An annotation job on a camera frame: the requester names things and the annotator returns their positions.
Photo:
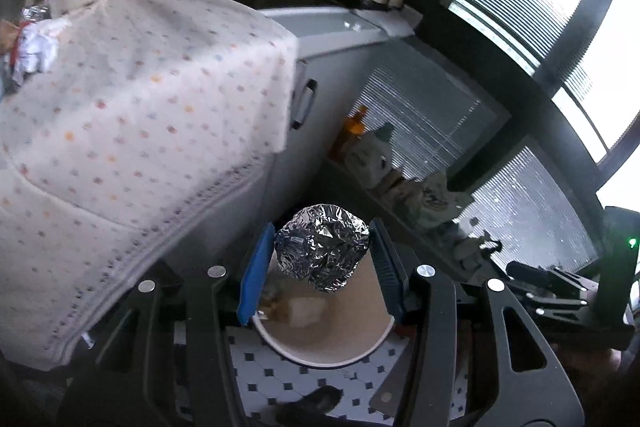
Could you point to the grey kitchen cabinet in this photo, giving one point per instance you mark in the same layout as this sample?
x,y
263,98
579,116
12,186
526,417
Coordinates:
x,y
340,72

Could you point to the small foil scrap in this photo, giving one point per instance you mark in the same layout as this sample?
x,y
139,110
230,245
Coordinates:
x,y
36,13

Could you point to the aluminium foil ball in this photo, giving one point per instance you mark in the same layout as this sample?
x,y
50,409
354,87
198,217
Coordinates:
x,y
322,247

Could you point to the orange bottle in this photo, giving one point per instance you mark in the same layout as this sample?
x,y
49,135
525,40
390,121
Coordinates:
x,y
351,132

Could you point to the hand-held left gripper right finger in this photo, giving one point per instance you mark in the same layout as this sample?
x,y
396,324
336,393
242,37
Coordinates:
x,y
386,267

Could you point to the white detergent bottle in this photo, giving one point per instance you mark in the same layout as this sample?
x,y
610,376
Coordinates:
x,y
372,157

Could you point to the white round waste bin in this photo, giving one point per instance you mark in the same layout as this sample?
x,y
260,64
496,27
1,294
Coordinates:
x,y
325,339

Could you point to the crumpled plastic bags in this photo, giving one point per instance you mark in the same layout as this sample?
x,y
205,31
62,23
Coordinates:
x,y
430,199

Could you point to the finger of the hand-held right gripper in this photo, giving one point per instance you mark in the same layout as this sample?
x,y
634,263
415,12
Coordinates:
x,y
545,279

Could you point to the crumpled white red paper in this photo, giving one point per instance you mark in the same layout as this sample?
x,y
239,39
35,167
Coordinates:
x,y
40,47

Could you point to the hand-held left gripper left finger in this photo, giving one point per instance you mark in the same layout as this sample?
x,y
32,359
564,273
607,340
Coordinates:
x,y
254,279

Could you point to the white polka dot tablecloth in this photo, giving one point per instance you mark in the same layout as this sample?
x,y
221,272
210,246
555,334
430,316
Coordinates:
x,y
125,132

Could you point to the dark slipper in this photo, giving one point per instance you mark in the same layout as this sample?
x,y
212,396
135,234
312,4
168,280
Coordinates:
x,y
315,402

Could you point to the grey floor mat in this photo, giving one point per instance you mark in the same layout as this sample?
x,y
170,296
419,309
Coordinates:
x,y
392,382

